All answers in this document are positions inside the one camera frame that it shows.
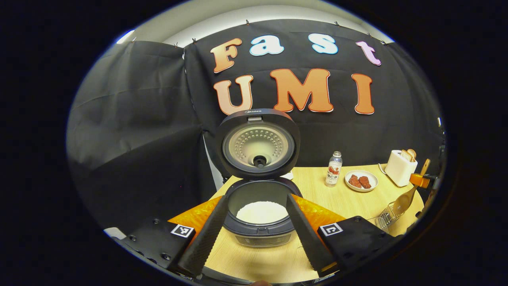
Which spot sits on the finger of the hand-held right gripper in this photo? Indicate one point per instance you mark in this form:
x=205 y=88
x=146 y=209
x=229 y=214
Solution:
x=420 y=181

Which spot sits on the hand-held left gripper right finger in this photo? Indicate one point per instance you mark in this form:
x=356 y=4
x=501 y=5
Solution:
x=305 y=238

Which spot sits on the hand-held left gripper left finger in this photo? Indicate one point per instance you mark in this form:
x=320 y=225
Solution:
x=206 y=238

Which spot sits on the wooden spoon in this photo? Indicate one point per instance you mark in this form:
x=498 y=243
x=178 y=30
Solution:
x=403 y=202

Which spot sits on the white rice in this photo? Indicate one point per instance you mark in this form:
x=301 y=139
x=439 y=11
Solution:
x=262 y=212

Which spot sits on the dark grey rice cooker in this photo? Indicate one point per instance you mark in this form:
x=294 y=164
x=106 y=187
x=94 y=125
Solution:
x=258 y=147

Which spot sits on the white toaster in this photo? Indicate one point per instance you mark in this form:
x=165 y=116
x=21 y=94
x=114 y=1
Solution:
x=399 y=171

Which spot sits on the toasted bread slice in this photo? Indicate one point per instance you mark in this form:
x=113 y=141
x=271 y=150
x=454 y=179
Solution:
x=405 y=155
x=412 y=153

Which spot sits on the white round plate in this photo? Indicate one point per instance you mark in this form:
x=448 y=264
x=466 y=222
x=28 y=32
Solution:
x=373 y=184

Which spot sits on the red meat piece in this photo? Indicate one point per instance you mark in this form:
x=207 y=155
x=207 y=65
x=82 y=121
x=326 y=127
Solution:
x=354 y=181
x=365 y=182

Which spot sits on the clear drink bottle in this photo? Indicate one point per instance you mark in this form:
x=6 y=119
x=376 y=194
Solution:
x=333 y=171

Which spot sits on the black backdrop cloth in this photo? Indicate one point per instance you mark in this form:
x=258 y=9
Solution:
x=131 y=131

